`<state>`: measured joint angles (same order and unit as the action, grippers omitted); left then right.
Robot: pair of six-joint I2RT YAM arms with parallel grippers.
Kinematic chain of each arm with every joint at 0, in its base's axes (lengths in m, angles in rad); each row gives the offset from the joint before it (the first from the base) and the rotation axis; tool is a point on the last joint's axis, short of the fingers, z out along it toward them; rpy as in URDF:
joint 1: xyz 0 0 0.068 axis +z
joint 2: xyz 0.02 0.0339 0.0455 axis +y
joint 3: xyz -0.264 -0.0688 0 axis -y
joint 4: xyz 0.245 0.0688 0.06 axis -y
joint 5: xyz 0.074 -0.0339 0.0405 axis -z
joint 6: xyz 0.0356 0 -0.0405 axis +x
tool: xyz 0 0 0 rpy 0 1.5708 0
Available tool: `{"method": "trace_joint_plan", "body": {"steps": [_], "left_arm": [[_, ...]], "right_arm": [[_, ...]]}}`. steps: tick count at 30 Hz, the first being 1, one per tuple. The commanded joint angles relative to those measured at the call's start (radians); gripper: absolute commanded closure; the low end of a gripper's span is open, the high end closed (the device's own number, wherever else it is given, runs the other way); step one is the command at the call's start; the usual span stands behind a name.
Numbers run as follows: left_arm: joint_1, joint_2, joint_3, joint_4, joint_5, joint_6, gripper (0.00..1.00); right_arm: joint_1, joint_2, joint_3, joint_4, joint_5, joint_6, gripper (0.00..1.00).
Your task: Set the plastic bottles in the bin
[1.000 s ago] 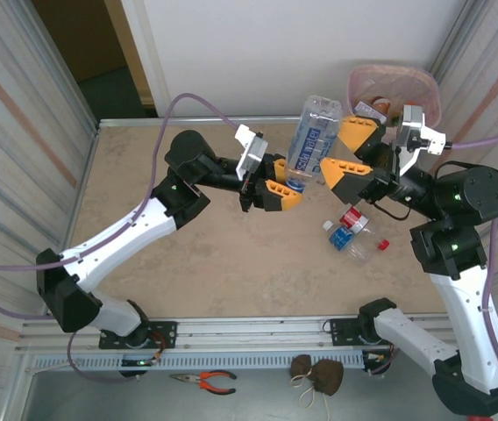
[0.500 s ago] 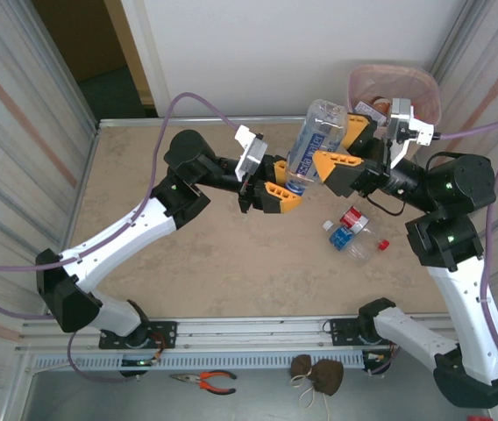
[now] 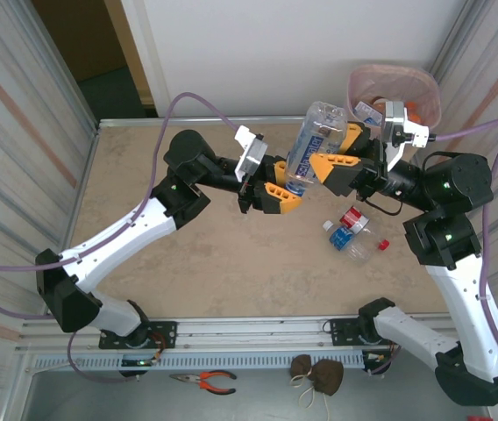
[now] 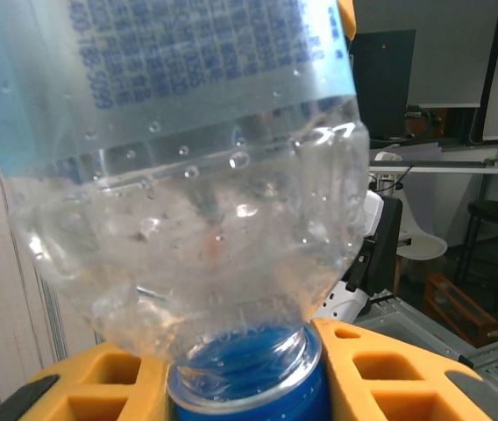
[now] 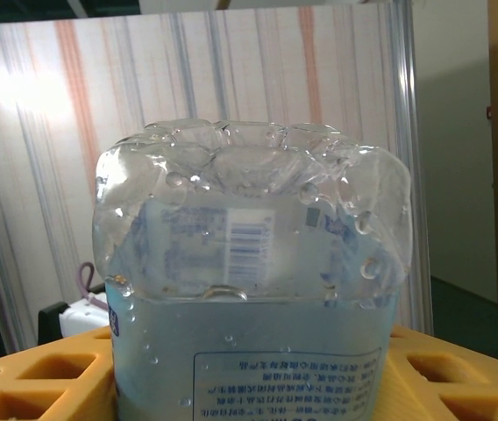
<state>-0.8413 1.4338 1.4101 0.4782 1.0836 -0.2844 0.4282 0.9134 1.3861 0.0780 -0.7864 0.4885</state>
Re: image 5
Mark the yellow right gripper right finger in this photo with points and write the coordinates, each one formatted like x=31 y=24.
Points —
x=407 y=394

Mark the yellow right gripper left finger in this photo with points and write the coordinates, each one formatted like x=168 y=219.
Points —
x=78 y=386

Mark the soda water bottle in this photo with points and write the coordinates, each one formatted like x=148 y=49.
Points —
x=253 y=263

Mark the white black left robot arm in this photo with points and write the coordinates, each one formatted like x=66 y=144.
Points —
x=78 y=320

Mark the red wall alarm box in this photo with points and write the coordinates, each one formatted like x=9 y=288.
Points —
x=489 y=112

